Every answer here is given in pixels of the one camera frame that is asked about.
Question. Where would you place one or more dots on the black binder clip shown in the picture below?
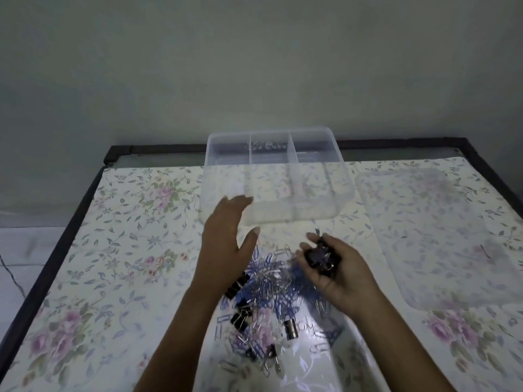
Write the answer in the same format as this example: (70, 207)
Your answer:
(291, 329)
(273, 357)
(244, 305)
(237, 286)
(239, 321)

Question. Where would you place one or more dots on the handful of black binder clips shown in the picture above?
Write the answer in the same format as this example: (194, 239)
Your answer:
(320, 257)

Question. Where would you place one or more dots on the person's right forearm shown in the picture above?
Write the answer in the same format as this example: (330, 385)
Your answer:
(392, 347)

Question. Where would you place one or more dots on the cluster of silver paper clips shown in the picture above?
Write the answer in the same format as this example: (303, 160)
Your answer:
(266, 146)

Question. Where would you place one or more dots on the person's left forearm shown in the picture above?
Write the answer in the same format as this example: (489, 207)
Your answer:
(188, 338)

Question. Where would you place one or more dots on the person's left thumb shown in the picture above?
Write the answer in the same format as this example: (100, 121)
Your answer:
(250, 240)

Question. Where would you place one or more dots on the clear divided plastic container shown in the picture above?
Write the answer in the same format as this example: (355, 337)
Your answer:
(278, 187)

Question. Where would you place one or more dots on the dark table frame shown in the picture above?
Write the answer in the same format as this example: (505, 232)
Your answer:
(61, 236)

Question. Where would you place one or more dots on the person's left hand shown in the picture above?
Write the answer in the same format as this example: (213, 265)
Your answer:
(220, 249)

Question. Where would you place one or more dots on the pile of paper clips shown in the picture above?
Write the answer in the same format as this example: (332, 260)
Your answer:
(273, 281)

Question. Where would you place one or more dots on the clear plastic bag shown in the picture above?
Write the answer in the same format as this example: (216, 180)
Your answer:
(310, 363)

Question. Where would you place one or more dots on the clear plastic container lid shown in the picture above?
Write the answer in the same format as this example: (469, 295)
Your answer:
(437, 236)

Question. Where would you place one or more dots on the person's right hand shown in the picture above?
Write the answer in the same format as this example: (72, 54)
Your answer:
(353, 281)

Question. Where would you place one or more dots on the floral tablecloth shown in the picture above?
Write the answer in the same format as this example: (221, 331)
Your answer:
(122, 249)

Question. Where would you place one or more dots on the person's right thumb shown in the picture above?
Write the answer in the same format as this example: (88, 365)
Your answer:
(318, 238)

